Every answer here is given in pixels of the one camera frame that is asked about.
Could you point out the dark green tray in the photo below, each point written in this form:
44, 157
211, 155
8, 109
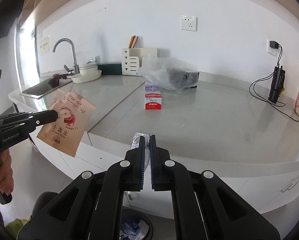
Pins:
109, 68

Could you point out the small clear bag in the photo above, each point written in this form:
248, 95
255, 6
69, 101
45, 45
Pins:
90, 60

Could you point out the steel sink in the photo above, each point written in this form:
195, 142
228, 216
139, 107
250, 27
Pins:
39, 88

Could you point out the wooden chopsticks bundle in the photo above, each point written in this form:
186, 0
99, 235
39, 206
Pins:
133, 42

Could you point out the beige desktop organizer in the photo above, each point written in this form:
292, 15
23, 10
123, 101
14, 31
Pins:
133, 62

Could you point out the beige snack packet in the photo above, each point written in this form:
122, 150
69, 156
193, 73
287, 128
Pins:
67, 130
57, 97

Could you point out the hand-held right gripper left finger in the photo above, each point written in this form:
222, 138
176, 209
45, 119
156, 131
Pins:
141, 160

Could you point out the yellow-green cloth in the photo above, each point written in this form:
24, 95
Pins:
17, 225

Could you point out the white paper notice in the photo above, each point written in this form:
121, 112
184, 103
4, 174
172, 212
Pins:
44, 46

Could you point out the person's left hand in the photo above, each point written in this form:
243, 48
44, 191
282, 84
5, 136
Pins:
4, 175

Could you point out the black charger plug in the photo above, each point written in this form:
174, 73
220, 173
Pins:
274, 45

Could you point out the dark brown cloth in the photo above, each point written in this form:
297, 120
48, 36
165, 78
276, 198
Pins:
55, 80

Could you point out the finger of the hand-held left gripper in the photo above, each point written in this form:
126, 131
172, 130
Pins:
14, 116
44, 118

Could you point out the white round tray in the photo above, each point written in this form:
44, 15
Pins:
87, 78

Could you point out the clear plastic bag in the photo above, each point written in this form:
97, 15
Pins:
159, 72

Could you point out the white wall socket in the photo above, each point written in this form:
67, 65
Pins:
189, 23
272, 52

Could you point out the red white toothpaste box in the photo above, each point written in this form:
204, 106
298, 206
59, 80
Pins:
153, 100

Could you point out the clear wrapper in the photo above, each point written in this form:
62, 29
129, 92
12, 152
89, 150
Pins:
135, 142

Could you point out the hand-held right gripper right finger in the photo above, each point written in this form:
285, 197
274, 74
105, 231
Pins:
152, 160

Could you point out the white plastic bag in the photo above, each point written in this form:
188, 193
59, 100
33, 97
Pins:
143, 226

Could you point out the black cylindrical device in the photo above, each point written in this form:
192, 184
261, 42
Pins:
277, 85

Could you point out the silver faucet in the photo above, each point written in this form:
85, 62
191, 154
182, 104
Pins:
74, 60

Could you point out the black mesh trash bin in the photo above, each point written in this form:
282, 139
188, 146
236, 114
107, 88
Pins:
150, 227

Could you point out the white bowl blue rim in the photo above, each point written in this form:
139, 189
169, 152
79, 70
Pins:
88, 67
88, 72

